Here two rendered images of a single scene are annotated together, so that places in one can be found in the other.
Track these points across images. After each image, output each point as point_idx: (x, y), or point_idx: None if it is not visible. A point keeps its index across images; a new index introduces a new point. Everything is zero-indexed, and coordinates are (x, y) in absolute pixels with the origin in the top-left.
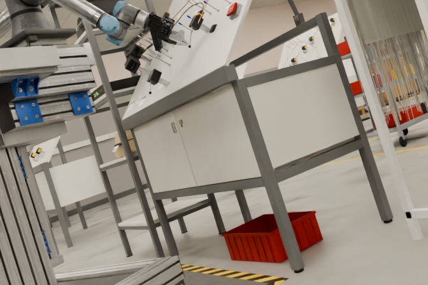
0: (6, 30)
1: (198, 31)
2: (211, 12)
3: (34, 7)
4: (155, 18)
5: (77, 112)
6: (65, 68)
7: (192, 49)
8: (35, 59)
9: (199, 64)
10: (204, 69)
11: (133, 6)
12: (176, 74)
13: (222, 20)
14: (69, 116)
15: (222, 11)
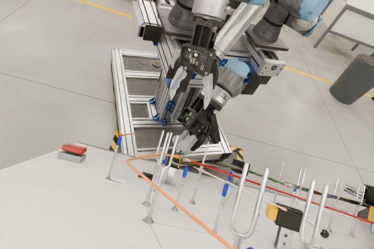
0: (294, 18)
1: (219, 202)
2: (192, 203)
3: None
4: (195, 101)
5: (165, 78)
6: (165, 49)
7: (204, 188)
8: (135, 23)
9: (150, 165)
10: (126, 157)
11: (222, 75)
12: (221, 185)
13: (121, 173)
14: (164, 74)
15: (134, 183)
